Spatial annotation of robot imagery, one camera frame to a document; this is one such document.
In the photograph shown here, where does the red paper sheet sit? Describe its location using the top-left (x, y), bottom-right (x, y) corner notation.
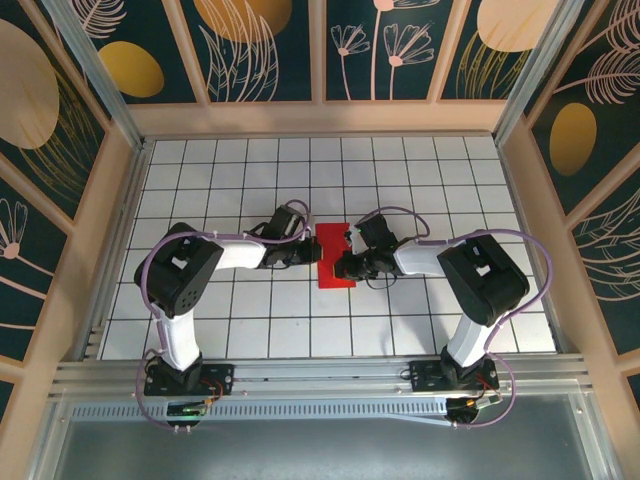
top-left (315, 222), bottom-right (357, 290)

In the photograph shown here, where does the grey metal sheet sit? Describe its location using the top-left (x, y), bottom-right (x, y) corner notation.
top-left (29, 417), bottom-right (614, 480)

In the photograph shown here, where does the right controller board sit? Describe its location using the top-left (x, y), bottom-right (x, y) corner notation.
top-left (446, 394), bottom-right (503, 426)

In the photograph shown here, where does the controller board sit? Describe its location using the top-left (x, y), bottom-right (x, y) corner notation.
top-left (166, 398), bottom-right (210, 419)
top-left (446, 394), bottom-right (503, 426)

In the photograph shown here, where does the left controller board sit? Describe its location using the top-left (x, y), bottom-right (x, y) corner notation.
top-left (166, 398), bottom-right (210, 419)

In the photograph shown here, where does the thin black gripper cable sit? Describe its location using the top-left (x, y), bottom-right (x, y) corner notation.
top-left (363, 273), bottom-right (398, 292)

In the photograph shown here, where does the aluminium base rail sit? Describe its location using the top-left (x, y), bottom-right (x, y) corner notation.
top-left (49, 353), bottom-right (594, 401)

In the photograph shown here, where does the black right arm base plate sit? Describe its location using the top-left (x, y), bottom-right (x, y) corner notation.
top-left (408, 358), bottom-right (500, 394)

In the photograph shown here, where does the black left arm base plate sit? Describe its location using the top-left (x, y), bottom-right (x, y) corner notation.
top-left (143, 363), bottom-right (236, 397)

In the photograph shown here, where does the slotted grey cable duct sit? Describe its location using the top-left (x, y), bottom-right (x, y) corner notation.
top-left (72, 397), bottom-right (451, 422)

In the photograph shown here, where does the aluminium side rail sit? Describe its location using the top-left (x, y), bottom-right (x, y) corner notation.
top-left (74, 139), bottom-right (151, 361)

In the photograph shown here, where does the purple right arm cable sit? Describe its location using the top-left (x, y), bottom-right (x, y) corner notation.
top-left (355, 205), bottom-right (555, 431)

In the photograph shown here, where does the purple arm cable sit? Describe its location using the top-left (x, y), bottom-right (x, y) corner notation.
top-left (355, 205), bottom-right (555, 431)
top-left (133, 198), bottom-right (315, 434)

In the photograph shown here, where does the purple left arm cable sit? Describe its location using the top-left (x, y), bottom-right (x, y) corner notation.
top-left (133, 198), bottom-right (315, 434)

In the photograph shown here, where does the aluminium frame post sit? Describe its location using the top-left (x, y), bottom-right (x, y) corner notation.
top-left (40, 0), bottom-right (150, 154)
top-left (491, 0), bottom-right (587, 147)

